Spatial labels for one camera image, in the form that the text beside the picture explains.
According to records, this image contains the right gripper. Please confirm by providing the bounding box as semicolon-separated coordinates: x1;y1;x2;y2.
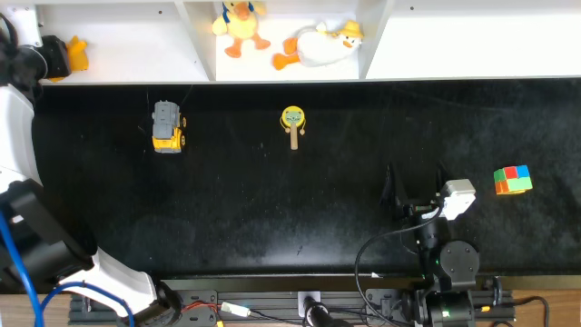
379;163;451;222

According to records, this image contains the many-coloured puzzle cube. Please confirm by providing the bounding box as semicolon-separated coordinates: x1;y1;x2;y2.
493;164;534;196

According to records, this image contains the yellow rattle drum toy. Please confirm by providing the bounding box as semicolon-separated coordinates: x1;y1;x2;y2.
279;105;307;152

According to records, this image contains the grey and yellow toy truck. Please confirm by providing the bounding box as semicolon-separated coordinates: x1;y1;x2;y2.
151;100;188;154

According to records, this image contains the yellow rubber duck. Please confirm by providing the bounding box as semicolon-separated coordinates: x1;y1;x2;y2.
48;35;90;84

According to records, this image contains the white shelf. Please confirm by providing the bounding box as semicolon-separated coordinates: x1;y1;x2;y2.
0;0;581;86

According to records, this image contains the white plush duck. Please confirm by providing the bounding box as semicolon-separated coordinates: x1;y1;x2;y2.
271;19;365;72

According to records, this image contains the yellow plush duck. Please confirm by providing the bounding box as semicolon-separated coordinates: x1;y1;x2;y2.
212;0;272;59

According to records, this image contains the black cable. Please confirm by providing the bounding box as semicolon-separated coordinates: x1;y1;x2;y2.
354;203;445;327

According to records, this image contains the mounting rail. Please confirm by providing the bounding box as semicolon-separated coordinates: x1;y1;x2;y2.
67;274;551;327

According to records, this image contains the blue cable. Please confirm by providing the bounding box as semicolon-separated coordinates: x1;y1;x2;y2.
0;211;136;327

